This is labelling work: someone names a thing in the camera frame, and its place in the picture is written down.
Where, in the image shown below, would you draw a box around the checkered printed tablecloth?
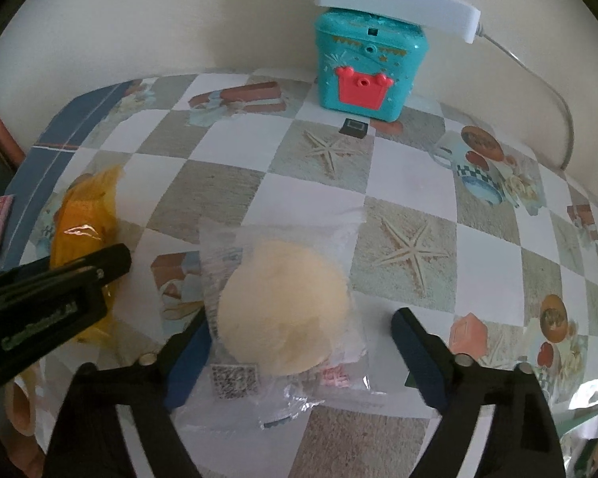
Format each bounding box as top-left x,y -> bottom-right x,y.
0,74 -> 598,478

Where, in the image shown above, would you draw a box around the white power cable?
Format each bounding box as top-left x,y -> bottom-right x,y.
476,30 -> 576,170

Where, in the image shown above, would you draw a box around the teal-rimmed white tray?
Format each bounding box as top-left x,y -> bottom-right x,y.
561,411 -> 598,478

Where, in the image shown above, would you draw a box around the brown wooden furniture frame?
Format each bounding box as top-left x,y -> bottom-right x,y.
0,87 -> 26,172

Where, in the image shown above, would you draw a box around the yellow-orange snack packet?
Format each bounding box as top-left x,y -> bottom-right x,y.
47,165 -> 125,344

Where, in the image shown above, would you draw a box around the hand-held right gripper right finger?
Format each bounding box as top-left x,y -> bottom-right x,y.
389,307 -> 566,478

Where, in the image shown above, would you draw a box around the teal toy box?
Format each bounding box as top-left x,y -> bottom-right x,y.
315,8 -> 427,123

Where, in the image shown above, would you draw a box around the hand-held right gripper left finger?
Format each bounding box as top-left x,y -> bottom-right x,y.
42,309 -> 217,478

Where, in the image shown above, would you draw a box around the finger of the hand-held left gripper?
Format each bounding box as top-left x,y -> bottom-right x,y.
0,244 -> 133,300

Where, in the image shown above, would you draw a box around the round bun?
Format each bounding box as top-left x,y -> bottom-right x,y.
172,209 -> 372,431

